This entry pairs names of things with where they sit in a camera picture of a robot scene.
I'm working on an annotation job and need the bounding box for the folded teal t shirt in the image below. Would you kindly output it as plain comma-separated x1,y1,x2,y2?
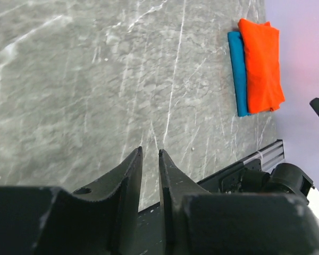
228,31,250,117

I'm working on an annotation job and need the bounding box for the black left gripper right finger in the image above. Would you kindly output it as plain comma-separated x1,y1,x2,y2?
158,150,319,254

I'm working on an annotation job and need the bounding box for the orange t shirt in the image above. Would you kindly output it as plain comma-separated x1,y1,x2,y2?
238,19,285,114

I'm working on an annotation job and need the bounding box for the aluminium frame rail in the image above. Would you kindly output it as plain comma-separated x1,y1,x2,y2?
241,139,285,172

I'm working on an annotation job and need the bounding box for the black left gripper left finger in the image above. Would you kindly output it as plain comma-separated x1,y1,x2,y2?
0,148,142,254

